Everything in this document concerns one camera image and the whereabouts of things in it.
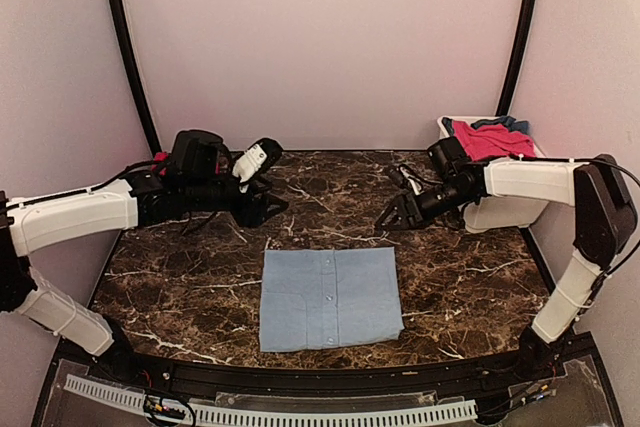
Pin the white slotted cable duct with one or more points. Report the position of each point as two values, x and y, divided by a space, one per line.
258 410

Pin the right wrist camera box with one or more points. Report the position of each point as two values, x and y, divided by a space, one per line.
447 157

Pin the black frame post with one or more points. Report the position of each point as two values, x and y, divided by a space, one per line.
516 58
129 61

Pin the left electronics board with wires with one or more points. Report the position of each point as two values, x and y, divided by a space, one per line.
161 408

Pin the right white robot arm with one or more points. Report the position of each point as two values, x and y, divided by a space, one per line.
578 217

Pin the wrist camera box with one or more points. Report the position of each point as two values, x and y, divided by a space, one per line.
196 153
447 157

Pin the red t-shirt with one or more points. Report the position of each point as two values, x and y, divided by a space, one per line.
161 157

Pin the electronics board with wires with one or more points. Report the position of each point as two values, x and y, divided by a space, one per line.
533 393
161 408

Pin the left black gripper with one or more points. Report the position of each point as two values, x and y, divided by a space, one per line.
253 213

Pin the dark blue garment in bin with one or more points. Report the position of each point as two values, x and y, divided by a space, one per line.
509 122

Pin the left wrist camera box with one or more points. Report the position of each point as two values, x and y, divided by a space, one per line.
196 153

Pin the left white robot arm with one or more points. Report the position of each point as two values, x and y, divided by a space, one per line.
30 226

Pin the right electronics board with wires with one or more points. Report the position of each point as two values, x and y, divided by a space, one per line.
533 393

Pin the right black frame post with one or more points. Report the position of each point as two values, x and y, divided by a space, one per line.
516 58

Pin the left black frame post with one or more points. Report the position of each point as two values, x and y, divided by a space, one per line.
129 61

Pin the white plastic laundry bin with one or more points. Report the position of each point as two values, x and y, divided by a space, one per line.
496 212

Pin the pink garment in bin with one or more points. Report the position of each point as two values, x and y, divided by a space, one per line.
492 141

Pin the light blue shirt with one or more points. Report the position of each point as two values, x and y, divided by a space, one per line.
326 299

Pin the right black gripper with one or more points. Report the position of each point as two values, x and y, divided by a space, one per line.
399 202

